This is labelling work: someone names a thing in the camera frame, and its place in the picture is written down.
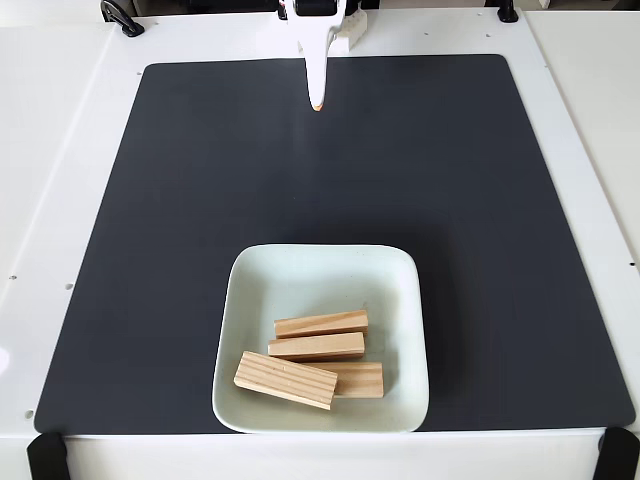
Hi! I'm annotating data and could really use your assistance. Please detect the wooden block dark grain lines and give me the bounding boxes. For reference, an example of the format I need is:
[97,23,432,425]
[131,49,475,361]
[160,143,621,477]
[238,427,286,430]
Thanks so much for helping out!
[233,349,339,413]

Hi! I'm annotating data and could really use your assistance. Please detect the black rubber mat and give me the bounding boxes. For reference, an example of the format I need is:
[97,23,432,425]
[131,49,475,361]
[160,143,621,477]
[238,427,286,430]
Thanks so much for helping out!
[33,53,636,435]

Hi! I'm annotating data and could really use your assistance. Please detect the wooden block with pen mark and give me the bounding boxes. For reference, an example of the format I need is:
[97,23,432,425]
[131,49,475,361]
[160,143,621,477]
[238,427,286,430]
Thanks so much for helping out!
[304,361,385,400]

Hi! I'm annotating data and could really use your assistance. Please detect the pale green square plate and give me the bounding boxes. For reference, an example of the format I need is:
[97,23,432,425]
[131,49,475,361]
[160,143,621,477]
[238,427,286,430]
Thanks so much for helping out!
[211,243,431,435]

